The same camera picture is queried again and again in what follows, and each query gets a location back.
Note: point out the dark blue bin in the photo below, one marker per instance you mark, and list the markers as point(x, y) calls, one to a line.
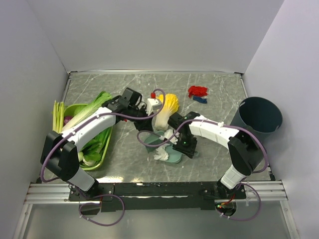
point(260, 115)

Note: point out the bok choy greens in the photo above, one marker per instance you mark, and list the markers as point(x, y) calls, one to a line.
point(91, 154)

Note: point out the green vegetable tray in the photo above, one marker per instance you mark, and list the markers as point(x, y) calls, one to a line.
point(103, 156)

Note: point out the red paper scrap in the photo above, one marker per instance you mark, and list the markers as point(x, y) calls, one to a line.
point(197, 91)

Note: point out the large lettuce leaf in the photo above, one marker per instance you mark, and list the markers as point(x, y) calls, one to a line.
point(82, 111)

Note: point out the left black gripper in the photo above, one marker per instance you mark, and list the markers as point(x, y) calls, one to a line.
point(146, 125)

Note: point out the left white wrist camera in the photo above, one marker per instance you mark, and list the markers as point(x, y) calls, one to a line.
point(152, 105)

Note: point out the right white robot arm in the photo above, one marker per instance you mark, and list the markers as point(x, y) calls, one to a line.
point(247, 153)

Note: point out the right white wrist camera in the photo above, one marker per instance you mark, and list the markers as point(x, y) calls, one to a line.
point(168, 133)

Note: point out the yellow napa cabbage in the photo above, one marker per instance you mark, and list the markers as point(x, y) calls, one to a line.
point(171, 106)

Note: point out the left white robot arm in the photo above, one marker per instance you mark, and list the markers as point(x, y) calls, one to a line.
point(60, 152)

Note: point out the purple onion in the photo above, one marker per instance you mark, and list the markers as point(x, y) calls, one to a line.
point(67, 119)

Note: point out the teal dustpan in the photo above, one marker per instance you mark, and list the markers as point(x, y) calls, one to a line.
point(174, 156)

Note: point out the dark blue paper scrap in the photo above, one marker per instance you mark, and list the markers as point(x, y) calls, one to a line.
point(200, 99)

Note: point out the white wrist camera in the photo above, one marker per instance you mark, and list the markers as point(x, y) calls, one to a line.
point(152, 105)
point(168, 133)

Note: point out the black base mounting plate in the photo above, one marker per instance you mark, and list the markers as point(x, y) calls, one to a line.
point(158, 195)

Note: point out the teal hand brush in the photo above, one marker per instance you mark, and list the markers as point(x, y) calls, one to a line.
point(152, 140)

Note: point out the green onion stalks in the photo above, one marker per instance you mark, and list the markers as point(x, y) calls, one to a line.
point(58, 117)

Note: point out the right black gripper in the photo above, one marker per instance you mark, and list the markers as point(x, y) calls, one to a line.
point(188, 151)

